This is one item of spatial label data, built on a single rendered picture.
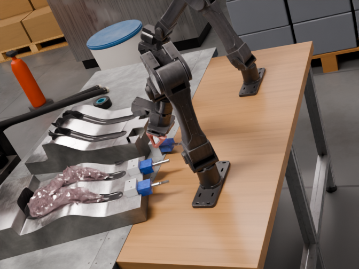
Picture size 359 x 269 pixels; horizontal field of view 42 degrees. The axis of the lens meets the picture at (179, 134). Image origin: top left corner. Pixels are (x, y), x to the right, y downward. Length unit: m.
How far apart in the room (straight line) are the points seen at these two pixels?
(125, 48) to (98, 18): 1.17
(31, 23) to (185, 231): 5.47
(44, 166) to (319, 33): 2.19
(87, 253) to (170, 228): 0.25
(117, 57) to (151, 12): 0.96
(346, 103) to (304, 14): 0.68
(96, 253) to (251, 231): 0.44
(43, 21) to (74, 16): 1.53
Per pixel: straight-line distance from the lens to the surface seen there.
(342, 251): 2.20
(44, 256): 1.48
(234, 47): 1.79
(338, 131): 2.88
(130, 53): 3.76
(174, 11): 1.87
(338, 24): 3.37
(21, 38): 6.74
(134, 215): 1.37
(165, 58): 1.26
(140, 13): 4.64
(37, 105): 4.72
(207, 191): 1.38
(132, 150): 1.60
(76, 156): 1.73
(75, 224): 1.42
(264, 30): 3.41
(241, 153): 1.49
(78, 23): 4.99
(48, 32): 6.50
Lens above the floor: 1.65
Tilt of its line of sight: 30 degrees down
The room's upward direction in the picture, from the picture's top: 22 degrees counter-clockwise
